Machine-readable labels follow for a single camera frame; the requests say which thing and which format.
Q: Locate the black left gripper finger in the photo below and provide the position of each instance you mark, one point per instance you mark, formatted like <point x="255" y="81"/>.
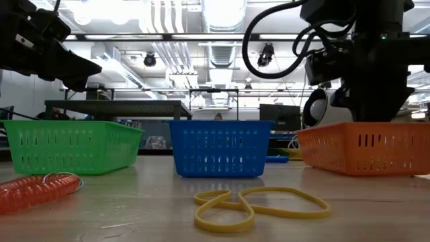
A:
<point x="77" y="86"/>
<point x="74" y="67"/>

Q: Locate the orange plastic basket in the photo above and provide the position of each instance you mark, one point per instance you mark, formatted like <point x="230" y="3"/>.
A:
<point x="336" y="129"/>

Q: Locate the green plastic basket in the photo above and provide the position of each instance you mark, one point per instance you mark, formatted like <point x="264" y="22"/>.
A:
<point x="10" y="161"/>

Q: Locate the yellow green crayon box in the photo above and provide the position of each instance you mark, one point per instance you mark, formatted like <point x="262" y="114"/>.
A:
<point x="292" y="154"/>

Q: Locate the yellow rubber band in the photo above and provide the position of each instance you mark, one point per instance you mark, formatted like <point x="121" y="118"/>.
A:
<point x="221" y="228"/>
<point x="302" y="214"/>

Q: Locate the blue plastic basket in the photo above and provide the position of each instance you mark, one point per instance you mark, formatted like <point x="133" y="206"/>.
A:
<point x="218" y="126"/>

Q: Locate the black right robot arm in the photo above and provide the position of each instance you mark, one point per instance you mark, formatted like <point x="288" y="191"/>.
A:
<point x="379" y="20"/>

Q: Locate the grey perforated metal riser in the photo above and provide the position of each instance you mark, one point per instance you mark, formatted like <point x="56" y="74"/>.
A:
<point x="117" y="108"/>

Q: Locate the black ceiling spotlight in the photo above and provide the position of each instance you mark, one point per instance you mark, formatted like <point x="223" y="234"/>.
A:
<point x="150" y="60"/>

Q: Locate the grey patterned bag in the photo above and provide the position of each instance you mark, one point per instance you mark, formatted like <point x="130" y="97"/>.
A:
<point x="155" y="142"/>

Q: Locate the black monitor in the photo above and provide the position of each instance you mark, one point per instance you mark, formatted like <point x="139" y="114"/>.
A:
<point x="279" y="117"/>

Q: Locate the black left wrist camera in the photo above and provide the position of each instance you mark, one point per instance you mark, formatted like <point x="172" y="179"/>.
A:
<point x="55" y="27"/>

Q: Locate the white security camera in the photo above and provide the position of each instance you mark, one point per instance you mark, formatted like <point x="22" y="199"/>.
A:
<point x="332" y="116"/>

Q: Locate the white camera on stand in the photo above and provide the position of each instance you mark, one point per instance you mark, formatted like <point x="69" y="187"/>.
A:
<point x="291" y="144"/>

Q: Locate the black overhead rig camera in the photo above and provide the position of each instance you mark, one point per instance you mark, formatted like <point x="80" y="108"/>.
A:
<point x="267" y="53"/>

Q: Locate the black background rig frame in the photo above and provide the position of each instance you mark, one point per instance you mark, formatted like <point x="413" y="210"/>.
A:
<point x="215" y="90"/>

